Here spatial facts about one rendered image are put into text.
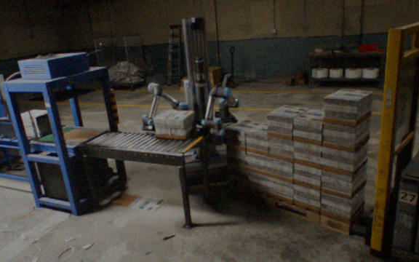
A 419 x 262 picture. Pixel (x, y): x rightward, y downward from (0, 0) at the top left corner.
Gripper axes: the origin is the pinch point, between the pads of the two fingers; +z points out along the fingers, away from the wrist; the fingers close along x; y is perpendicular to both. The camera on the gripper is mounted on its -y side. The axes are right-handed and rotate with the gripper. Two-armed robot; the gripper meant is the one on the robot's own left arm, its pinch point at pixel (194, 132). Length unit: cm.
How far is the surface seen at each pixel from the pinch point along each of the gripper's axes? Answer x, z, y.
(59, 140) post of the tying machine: 82, 119, 13
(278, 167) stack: 9, -97, -28
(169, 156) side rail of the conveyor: 63, -4, -1
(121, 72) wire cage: -553, 531, -28
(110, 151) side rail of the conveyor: 63, 69, -3
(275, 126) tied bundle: 7, -94, 15
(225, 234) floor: 65, -56, -79
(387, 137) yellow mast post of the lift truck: 60, -190, 29
